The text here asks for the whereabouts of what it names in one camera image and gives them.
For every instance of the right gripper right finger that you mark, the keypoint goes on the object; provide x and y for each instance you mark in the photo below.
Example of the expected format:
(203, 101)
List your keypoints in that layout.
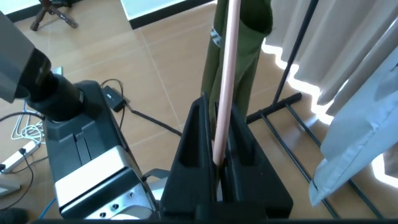
(261, 189)

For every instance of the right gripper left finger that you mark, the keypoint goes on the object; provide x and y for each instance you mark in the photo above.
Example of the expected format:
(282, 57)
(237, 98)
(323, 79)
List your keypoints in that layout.
(186, 186)

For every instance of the pale grey shorts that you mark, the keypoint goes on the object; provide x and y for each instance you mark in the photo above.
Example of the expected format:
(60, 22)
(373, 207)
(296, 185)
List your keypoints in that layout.
(357, 133)

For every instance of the pink clothes hanger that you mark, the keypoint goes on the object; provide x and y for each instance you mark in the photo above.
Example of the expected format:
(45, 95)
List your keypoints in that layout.
(228, 77)

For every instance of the green garment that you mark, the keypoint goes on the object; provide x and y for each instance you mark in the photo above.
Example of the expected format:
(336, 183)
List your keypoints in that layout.
(248, 46)

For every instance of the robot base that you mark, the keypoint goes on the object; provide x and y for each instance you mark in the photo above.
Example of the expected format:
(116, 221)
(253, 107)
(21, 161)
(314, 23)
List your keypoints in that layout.
(84, 155)

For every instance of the black clothes rack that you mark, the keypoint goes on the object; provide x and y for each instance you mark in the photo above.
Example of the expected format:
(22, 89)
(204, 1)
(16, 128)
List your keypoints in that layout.
(293, 53)

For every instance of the black power adapter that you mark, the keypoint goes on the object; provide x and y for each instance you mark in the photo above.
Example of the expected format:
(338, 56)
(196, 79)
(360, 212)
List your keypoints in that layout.
(113, 98)

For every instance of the beige curtain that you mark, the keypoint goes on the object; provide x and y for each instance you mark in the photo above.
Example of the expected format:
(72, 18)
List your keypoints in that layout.
(335, 37)

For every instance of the white power strip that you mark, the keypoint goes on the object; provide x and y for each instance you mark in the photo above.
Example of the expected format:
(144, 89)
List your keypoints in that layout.
(18, 157)

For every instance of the dark brown stand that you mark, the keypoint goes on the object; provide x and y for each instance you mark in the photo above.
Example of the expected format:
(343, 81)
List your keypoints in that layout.
(53, 11)

